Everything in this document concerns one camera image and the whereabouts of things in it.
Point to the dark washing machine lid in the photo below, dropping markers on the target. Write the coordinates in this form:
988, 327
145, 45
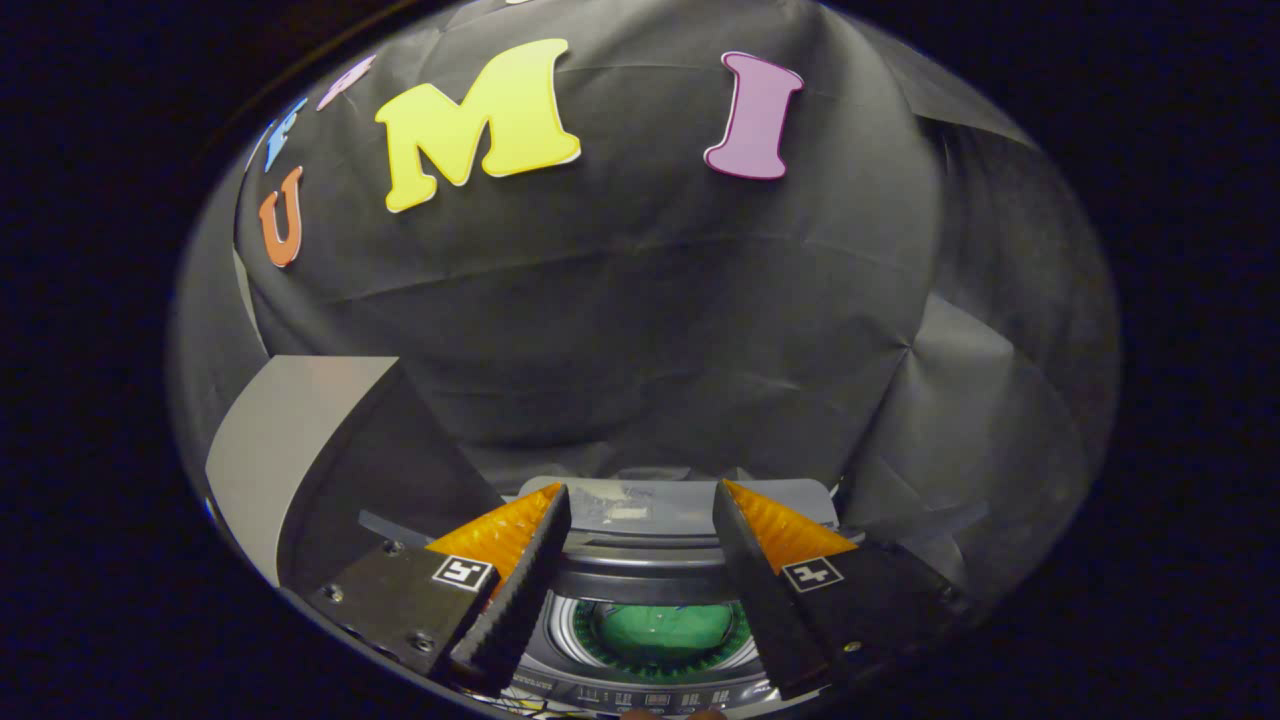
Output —
660, 505

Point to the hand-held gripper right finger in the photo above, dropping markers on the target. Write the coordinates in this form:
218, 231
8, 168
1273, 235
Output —
765, 600

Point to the grey cabinet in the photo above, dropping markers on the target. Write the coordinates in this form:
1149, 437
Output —
290, 420

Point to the grey washing machine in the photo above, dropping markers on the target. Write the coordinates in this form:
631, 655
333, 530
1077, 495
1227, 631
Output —
640, 585

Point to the green polo shirt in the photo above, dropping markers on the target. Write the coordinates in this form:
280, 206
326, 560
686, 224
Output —
665, 628

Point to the black backdrop cloth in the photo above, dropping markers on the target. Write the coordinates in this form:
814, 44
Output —
650, 300

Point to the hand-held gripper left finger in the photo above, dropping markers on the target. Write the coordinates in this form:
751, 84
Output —
520, 600

